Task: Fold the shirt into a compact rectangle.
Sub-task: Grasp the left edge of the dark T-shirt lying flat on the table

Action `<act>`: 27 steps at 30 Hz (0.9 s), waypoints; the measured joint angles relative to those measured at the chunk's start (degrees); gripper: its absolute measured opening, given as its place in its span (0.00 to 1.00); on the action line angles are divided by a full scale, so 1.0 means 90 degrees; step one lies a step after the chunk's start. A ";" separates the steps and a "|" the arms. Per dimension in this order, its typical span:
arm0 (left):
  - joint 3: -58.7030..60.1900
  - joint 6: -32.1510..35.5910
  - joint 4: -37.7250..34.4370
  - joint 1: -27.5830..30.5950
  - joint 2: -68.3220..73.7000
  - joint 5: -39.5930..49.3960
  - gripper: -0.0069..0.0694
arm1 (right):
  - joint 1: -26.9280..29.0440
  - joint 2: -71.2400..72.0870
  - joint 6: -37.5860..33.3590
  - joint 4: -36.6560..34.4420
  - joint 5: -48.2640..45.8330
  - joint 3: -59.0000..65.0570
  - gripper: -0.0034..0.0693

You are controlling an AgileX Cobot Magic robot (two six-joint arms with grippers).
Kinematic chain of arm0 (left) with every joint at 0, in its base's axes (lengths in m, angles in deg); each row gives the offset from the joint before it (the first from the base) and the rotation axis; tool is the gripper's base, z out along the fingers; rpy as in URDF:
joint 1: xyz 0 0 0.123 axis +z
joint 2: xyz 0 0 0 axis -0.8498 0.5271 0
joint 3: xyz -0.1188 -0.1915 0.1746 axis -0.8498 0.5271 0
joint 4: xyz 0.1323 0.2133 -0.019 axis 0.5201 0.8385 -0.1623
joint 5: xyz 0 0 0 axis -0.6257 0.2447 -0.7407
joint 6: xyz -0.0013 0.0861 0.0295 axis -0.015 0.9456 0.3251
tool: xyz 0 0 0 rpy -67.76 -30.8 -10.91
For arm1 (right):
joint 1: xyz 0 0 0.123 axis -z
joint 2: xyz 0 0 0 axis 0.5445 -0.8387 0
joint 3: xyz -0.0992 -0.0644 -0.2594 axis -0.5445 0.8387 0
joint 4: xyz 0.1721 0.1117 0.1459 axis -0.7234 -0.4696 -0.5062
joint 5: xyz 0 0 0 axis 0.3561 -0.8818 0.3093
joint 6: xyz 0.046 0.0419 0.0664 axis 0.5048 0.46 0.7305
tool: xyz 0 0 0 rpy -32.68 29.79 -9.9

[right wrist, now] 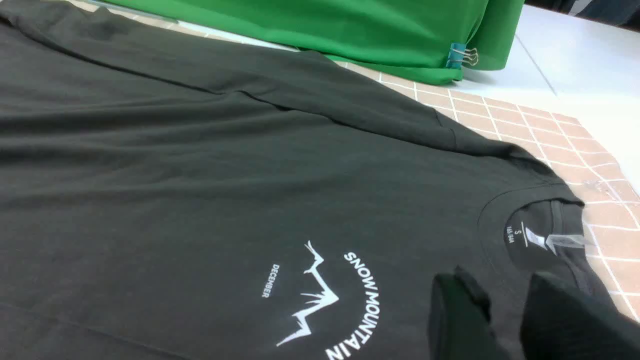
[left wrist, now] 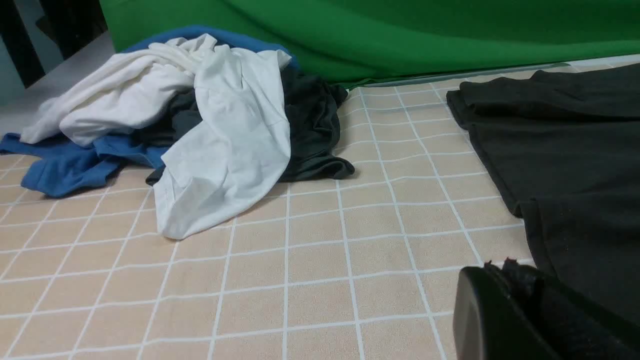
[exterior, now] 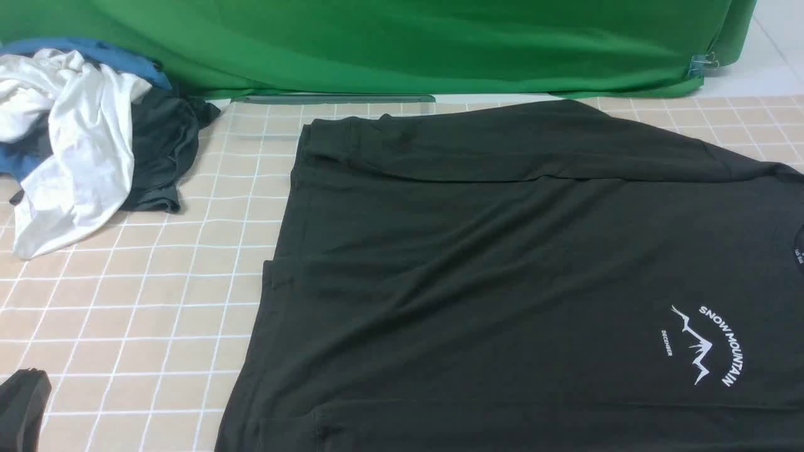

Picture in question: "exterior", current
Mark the blue binder clip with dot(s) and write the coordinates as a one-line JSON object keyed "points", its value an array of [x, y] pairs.
{"points": [[702, 64]]}

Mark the gray metal bar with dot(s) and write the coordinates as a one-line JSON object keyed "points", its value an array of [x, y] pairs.
{"points": [[332, 99]]}

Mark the dark gray long-sleeved shirt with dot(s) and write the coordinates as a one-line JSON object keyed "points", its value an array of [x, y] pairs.
{"points": [[541, 277]]}

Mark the beige checkered tablecloth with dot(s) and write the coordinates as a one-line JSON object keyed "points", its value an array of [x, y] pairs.
{"points": [[143, 327]]}

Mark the dark gray crumpled garment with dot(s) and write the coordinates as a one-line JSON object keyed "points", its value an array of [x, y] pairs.
{"points": [[166, 126]]}

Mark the green backdrop cloth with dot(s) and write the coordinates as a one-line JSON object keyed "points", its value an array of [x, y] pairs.
{"points": [[570, 49]]}

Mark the white crumpled shirt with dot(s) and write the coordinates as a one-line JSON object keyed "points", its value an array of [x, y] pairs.
{"points": [[82, 184]]}

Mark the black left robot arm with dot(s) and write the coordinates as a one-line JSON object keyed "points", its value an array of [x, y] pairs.
{"points": [[24, 396]]}

